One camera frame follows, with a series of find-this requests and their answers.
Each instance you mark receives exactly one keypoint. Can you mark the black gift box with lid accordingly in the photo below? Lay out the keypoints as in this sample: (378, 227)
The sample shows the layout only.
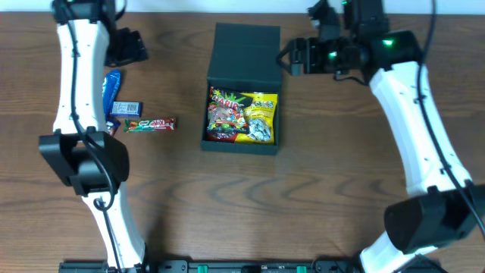
(244, 59)

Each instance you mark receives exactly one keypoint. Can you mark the small blue silver box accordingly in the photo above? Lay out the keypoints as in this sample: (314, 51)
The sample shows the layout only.
(126, 109)

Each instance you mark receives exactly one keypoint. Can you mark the yellow Hacks candy bag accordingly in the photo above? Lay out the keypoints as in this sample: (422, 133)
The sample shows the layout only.
(260, 119)

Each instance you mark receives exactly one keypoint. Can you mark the purple Dairy Milk bar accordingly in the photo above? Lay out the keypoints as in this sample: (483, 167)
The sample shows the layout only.
(112, 125)

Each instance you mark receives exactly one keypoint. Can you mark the red Hacks candy bag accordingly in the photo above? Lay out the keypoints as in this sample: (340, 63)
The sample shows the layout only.
(225, 137)

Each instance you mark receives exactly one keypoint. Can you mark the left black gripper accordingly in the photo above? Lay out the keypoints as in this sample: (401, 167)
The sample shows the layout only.
(132, 49)

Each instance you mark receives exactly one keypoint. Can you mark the black Haribo candy bag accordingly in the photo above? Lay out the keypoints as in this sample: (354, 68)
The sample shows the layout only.
(225, 111)

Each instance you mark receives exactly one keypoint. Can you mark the blue Oreo cookie pack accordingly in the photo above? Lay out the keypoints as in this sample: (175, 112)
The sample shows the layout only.
(110, 87)

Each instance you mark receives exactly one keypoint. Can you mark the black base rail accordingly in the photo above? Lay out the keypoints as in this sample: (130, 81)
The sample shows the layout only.
(186, 266)

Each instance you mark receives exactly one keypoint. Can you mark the red green KitKat bar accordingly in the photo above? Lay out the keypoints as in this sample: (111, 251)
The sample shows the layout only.
(132, 126)

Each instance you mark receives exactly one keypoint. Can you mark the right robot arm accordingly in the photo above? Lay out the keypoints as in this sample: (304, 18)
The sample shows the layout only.
(443, 204)

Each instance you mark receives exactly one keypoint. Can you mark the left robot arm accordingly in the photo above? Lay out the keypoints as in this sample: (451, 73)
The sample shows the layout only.
(80, 150)

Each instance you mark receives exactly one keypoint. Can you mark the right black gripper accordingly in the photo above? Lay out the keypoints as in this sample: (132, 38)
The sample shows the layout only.
(298, 55)

